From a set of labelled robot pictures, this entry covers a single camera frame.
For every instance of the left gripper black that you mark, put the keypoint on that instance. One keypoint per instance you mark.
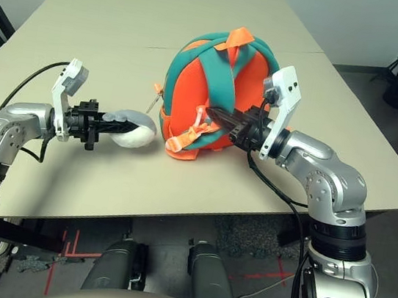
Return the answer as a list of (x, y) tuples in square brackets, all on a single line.
[(82, 121)]

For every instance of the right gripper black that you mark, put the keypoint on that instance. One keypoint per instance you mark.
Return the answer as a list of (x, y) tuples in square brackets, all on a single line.
[(250, 130)]

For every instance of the grey white plush charm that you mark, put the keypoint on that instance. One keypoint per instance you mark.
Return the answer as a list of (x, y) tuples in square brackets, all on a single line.
[(137, 136)]

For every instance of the teal and orange backpack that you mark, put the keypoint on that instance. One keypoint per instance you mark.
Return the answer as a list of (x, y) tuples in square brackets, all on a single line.
[(191, 96)]

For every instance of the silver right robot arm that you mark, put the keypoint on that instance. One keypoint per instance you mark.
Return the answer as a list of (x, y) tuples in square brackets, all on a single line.
[(328, 178)]

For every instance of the black table base bar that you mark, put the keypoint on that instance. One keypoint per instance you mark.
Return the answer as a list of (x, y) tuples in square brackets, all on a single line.
[(27, 236)]

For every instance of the grey robot left leg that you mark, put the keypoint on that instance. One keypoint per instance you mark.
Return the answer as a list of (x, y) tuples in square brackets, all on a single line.
[(115, 267)]

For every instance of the grey robot leg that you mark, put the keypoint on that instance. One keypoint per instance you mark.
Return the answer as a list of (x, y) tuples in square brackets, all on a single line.
[(115, 267), (211, 284)]

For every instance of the grey robot right leg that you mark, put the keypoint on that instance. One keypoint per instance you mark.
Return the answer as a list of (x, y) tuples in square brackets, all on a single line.
[(211, 284)]

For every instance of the white ribbed floor object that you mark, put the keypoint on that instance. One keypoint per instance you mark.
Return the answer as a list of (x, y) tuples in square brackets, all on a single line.
[(1, 249)]

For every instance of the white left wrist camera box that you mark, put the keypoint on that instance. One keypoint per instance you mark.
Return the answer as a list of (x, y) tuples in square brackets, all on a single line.
[(71, 79)]

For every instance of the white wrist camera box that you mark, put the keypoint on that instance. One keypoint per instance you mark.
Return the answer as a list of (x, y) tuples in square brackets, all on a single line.
[(71, 79), (286, 91)]

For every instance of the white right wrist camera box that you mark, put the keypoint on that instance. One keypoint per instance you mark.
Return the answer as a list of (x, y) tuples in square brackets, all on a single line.
[(286, 91)]

